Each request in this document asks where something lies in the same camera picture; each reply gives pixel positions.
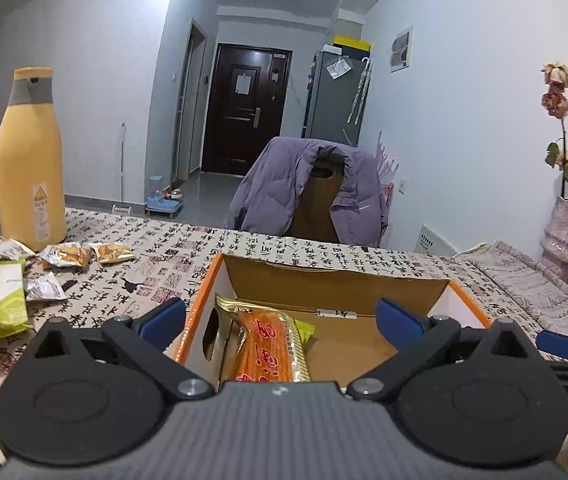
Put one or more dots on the plastic sheet on refrigerator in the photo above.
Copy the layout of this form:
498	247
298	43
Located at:
338	67

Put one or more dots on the orange cardboard box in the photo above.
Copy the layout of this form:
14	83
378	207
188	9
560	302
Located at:
339	287

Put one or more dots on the grey refrigerator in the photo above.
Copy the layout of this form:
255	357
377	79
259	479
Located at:
331	105

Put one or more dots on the brown wooden chair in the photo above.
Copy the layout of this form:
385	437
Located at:
316	205

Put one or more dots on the small silver white snack packet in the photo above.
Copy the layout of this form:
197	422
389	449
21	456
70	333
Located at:
9	249

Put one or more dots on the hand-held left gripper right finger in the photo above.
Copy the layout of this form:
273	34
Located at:
400	322

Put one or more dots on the folded grey patterned blanket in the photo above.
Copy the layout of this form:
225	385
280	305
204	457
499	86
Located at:
529	285

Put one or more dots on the small silver orange snack packet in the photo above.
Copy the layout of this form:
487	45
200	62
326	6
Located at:
66	256

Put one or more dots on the white wall socket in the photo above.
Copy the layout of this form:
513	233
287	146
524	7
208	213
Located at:
403	186

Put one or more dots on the interior glass door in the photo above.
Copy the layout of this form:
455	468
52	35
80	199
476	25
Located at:
189	105

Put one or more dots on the white folded umbrella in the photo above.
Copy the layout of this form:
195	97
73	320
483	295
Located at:
359	90

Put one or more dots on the paper notice on door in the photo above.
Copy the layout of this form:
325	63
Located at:
243	83

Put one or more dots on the yellow box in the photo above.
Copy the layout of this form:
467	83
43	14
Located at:
351	43

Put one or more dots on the blue pet feeder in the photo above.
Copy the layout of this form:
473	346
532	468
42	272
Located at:
164	200

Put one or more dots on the framed wall picture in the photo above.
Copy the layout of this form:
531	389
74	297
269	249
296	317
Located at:
401	49

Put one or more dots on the yellow-green snack packet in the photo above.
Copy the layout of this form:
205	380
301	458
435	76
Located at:
306	331

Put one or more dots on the dark brown entrance door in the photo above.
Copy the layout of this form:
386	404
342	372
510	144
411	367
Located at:
244	110

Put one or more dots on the pink textured vase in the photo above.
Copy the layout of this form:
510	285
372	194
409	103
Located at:
564	235

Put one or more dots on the purple puffer jacket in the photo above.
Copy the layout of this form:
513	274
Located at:
274	185

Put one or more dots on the yellow bottle with grey cap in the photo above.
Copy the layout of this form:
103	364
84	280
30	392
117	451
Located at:
31	170

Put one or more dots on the orange gold cracker packet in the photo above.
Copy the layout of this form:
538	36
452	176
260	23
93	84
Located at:
264	345

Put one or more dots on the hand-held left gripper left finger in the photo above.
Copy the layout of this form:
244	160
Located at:
164	319

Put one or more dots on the long green white snack packet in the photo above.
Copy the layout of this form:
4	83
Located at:
11	300

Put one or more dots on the small gold orange snack packet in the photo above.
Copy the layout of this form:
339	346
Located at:
111	254

